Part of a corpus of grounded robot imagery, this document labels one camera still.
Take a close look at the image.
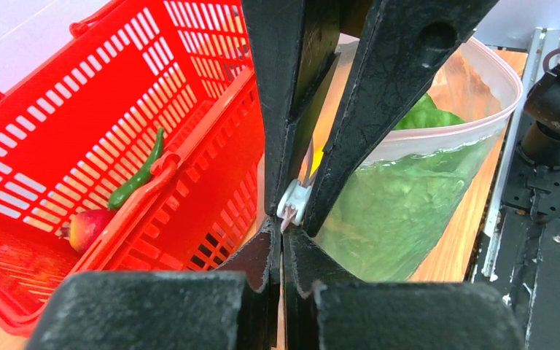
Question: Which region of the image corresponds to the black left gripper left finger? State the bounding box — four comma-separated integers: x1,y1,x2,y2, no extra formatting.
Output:
26,217,279,349

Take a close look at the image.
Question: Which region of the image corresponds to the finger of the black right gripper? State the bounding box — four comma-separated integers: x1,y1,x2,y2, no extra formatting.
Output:
242,1,341,217
304,1,496,237

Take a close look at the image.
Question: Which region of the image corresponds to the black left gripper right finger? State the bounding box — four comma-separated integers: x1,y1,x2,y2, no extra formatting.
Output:
282,227,524,349

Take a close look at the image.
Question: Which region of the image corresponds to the clear zip top bag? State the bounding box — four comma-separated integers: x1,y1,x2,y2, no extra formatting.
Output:
315,39,523,281

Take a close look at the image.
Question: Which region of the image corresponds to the yellow lemon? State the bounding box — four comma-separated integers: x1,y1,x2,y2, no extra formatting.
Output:
311,146,324,176

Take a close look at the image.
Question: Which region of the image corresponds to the green white napa cabbage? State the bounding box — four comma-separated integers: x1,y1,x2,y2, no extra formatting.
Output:
311,91,498,284

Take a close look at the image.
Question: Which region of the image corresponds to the green chili pepper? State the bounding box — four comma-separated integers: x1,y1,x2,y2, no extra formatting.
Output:
107,127,165,211

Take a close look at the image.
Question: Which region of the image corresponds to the red apple left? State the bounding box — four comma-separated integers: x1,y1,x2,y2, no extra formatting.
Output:
56,209,116,254

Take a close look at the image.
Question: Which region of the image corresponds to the red plastic shopping basket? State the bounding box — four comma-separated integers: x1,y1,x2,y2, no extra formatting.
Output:
0,1,264,336

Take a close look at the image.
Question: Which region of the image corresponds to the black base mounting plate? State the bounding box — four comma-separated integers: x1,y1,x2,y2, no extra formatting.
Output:
468,154,560,350

